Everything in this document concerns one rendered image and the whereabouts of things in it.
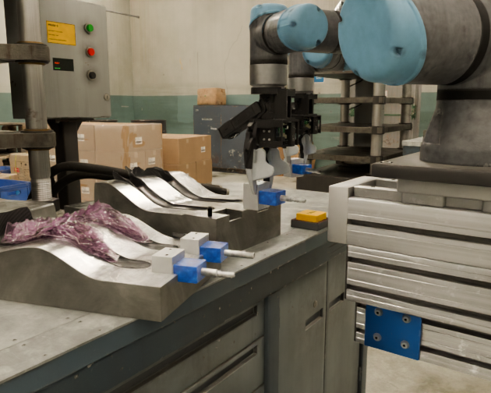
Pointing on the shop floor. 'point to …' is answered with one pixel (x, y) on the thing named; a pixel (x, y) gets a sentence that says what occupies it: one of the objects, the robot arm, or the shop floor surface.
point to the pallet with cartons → (188, 155)
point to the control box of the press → (67, 75)
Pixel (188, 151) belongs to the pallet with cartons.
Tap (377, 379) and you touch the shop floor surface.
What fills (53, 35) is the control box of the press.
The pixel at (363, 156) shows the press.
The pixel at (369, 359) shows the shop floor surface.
